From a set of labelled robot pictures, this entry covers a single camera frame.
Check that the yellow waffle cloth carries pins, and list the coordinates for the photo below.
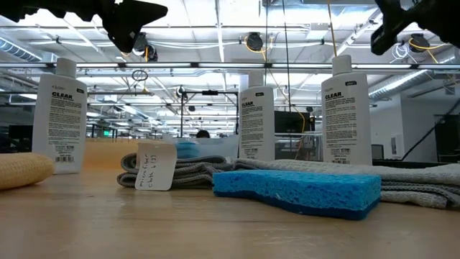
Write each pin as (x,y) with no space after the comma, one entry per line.
(21,169)

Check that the black monitor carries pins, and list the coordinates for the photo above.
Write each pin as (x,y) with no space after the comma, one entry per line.
(291,122)

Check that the person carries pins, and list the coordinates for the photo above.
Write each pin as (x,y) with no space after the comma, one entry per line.
(203,134)

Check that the long ceiling light bar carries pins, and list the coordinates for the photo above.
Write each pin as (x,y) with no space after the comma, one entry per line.
(215,65)

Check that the grey monitor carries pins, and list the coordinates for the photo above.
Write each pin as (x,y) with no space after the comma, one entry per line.
(377,152)

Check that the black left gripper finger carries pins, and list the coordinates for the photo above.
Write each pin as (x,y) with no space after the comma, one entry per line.
(129,18)

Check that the blue cellulose sponge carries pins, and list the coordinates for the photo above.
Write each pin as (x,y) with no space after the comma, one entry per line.
(187,149)
(305,190)

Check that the dark grey microfiber cloth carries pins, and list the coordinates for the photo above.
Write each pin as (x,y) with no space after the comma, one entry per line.
(194,169)

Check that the white handwritten paper tag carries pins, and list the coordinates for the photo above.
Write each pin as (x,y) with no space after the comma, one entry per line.
(156,165)

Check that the green exit sign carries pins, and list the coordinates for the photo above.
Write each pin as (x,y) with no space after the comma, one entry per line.
(106,133)

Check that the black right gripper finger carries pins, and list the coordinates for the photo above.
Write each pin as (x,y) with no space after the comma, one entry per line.
(390,18)

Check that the black metal frame rig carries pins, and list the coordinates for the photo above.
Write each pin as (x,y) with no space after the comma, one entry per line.
(210,93)

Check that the light grey cloth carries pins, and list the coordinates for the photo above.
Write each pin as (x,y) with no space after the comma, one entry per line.
(413,180)

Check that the frosted translucent bin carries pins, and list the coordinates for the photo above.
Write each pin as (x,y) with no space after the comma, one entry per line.
(215,147)

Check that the white wall box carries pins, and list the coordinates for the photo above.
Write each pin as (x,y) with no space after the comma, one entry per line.
(394,145)

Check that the white CLEAR label bottle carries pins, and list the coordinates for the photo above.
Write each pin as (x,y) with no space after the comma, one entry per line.
(59,115)
(346,122)
(257,122)

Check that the dark doorway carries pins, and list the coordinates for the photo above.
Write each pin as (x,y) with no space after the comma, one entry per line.
(447,140)

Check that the silver ventilation duct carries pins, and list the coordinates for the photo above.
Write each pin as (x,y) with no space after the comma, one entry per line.
(399,84)
(18,48)

